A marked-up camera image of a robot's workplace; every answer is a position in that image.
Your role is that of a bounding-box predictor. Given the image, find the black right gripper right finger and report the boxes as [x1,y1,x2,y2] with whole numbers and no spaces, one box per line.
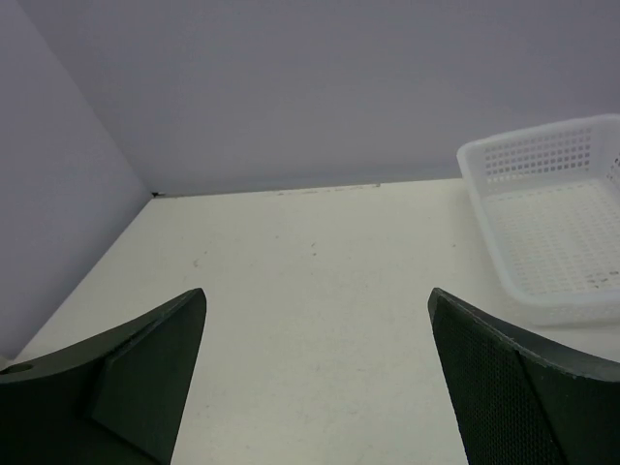
[427,288,619,464]

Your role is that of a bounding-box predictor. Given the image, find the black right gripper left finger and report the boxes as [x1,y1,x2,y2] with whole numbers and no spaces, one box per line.
[1,289,207,464]

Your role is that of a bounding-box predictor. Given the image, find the white perforated plastic basket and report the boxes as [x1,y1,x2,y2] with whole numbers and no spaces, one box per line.
[456,114,619,326]

